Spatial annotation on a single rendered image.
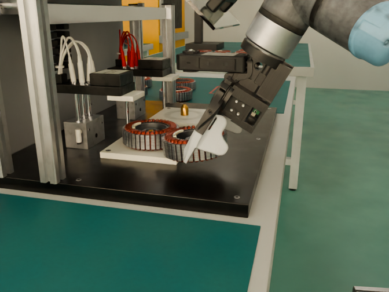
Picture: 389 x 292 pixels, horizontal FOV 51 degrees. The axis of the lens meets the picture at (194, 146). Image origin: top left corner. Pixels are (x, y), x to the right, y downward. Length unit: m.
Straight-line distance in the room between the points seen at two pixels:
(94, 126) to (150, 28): 3.67
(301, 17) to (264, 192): 0.28
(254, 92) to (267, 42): 0.08
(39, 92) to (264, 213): 0.38
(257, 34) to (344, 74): 5.54
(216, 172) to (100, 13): 0.37
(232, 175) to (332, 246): 1.39
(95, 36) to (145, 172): 0.53
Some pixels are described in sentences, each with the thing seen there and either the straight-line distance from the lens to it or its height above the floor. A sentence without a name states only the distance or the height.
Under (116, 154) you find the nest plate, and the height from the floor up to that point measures 0.78.
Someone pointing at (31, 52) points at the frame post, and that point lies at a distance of 0.65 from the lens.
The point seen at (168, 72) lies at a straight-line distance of 1.03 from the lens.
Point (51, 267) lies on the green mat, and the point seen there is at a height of 0.75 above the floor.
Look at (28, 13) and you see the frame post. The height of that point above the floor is 1.03.
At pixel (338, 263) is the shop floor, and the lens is 1.92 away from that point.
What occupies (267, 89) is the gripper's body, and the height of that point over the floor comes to 0.92.
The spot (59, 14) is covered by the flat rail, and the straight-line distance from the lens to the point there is 0.69.
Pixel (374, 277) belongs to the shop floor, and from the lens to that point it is 1.89.
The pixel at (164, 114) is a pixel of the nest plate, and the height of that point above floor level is 0.78.
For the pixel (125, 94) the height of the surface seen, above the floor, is 0.88.
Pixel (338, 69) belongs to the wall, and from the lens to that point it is 6.11.
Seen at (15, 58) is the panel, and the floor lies 0.95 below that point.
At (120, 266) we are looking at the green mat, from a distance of 0.50.
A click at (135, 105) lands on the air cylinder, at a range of 1.03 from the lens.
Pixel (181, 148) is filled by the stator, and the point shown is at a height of 0.82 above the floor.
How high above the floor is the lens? 1.03
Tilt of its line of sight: 18 degrees down
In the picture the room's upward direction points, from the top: straight up
